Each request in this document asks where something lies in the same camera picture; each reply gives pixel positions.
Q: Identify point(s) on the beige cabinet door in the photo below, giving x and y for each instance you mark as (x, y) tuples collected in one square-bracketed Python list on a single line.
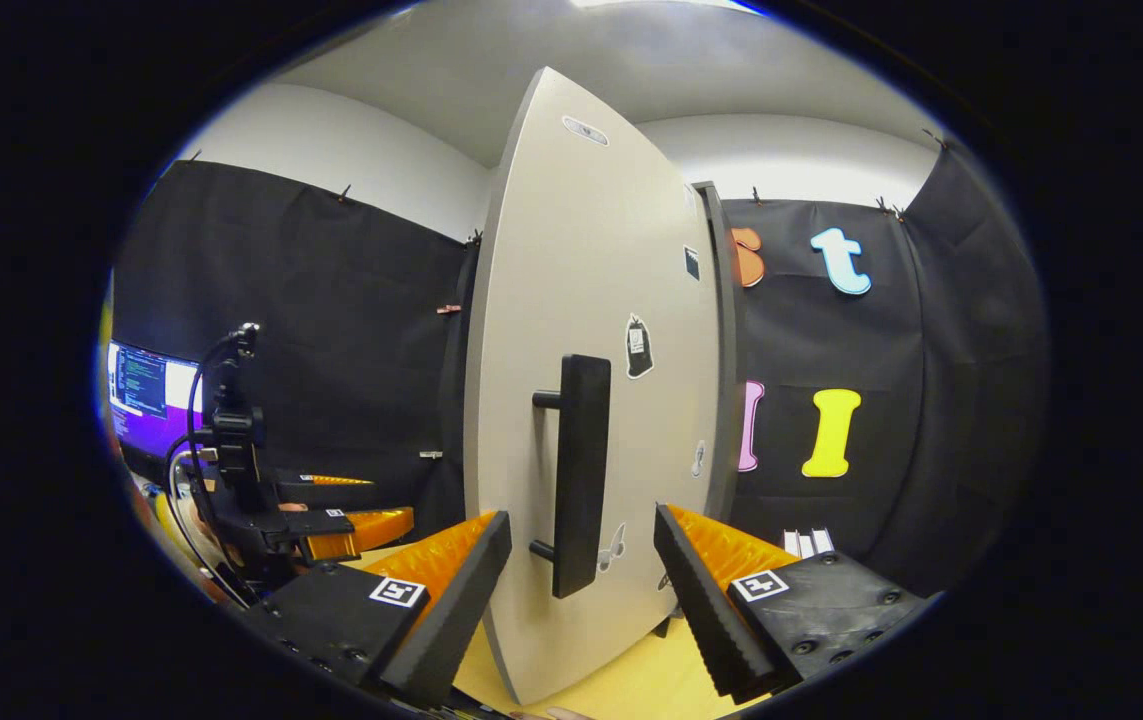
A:
[(571, 280)]

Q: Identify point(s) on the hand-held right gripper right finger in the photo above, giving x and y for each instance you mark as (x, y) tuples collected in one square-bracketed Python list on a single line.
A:
[(701, 620)]

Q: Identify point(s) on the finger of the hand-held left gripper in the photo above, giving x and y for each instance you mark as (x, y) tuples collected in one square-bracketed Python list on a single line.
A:
[(316, 523), (331, 492)]

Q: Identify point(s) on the dark grey cabinet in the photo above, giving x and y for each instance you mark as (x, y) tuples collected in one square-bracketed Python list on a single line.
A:
[(731, 350)]

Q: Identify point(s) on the book with brown cover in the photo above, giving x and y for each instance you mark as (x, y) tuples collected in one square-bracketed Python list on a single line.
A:
[(789, 545)]

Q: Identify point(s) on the book with white blue cover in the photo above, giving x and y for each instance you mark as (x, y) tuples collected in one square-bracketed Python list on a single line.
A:
[(823, 541)]

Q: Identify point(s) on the book with dark spine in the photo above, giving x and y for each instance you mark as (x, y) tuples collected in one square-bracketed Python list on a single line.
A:
[(806, 543)]

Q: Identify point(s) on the black backdrop cloth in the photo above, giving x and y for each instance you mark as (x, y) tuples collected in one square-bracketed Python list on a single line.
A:
[(331, 330)]

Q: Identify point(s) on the computer monitor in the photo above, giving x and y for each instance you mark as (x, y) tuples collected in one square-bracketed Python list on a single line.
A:
[(146, 390)]

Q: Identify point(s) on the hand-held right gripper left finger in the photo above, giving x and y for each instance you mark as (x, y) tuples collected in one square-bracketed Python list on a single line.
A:
[(466, 610)]

